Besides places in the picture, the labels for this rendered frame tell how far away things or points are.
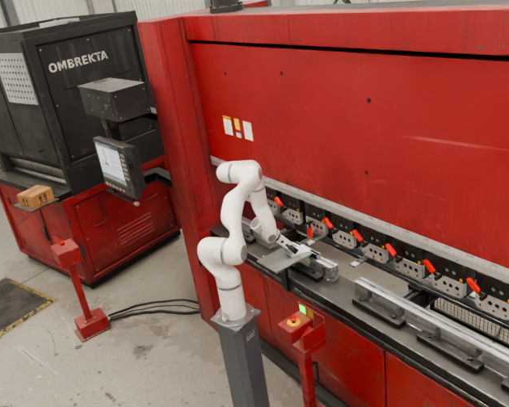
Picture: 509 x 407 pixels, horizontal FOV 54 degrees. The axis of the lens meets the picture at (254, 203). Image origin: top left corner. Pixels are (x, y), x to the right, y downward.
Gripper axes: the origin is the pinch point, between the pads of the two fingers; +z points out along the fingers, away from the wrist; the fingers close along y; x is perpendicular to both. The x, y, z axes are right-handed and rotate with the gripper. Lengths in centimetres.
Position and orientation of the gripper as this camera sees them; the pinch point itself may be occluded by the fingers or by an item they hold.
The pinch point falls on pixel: (292, 248)
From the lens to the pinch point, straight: 290.4
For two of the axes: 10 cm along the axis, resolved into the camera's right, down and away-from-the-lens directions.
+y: -4.4, -3.3, 8.3
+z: 6.7, 5.0, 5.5
